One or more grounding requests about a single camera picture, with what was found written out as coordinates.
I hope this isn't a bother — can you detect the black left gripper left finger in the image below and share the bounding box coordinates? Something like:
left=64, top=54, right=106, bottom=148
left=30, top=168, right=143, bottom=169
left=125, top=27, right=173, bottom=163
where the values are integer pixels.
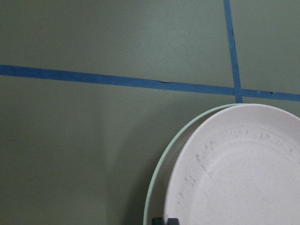
left=151, top=217, right=164, bottom=225

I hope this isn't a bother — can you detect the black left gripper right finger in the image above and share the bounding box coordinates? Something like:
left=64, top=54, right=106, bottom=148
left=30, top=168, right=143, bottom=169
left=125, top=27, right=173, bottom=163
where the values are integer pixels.
left=167, top=218, right=180, bottom=225

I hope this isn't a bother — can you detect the pink plate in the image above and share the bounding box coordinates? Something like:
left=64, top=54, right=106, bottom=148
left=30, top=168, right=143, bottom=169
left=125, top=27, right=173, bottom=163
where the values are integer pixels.
left=164, top=104, right=300, bottom=225

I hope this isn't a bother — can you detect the cream plate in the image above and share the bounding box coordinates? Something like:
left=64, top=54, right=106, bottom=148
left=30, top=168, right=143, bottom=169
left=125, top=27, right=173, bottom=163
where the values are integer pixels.
left=143, top=104, right=236, bottom=225

